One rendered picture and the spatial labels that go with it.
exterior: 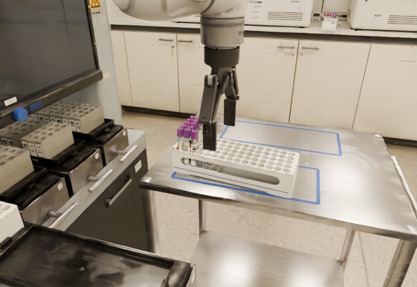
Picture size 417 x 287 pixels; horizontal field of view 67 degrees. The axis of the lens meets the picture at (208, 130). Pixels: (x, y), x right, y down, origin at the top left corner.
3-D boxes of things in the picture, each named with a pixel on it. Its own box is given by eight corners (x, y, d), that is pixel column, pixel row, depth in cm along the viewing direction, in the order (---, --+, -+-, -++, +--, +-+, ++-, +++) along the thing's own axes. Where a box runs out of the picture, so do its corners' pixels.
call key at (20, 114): (14, 123, 70) (10, 110, 69) (25, 117, 73) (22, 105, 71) (18, 123, 70) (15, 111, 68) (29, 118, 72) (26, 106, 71)
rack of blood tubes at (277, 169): (170, 170, 79) (169, 149, 76) (187, 152, 87) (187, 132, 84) (290, 199, 69) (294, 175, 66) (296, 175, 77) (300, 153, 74)
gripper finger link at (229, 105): (223, 99, 78) (224, 98, 78) (223, 124, 81) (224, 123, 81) (235, 101, 77) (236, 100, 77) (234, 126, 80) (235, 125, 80)
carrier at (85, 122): (99, 121, 106) (97, 104, 103) (105, 121, 105) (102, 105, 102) (77, 136, 96) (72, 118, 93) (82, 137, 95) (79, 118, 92)
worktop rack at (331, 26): (335, 30, 229) (336, 22, 226) (321, 30, 233) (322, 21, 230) (337, 25, 254) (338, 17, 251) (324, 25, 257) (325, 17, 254)
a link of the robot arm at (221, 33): (250, 15, 65) (248, 44, 68) (210, 13, 68) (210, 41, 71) (237, 20, 58) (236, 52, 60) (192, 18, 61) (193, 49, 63)
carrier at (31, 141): (62, 141, 93) (58, 122, 90) (68, 141, 92) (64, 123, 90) (31, 160, 83) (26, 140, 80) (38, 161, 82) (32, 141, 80)
